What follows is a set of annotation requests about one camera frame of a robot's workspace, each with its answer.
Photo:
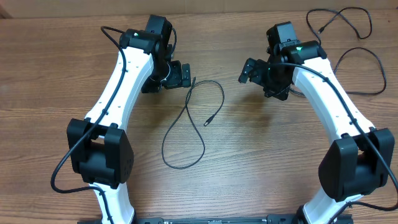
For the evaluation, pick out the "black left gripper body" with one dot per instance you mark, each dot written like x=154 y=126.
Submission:
x=174 y=79

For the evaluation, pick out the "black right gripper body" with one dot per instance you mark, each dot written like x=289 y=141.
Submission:
x=254 y=71

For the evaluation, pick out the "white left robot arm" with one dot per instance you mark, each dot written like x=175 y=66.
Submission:
x=101 y=151

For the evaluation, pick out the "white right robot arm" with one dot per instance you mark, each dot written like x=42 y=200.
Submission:
x=358 y=160

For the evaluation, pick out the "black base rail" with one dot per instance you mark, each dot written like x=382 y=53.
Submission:
x=217 y=220

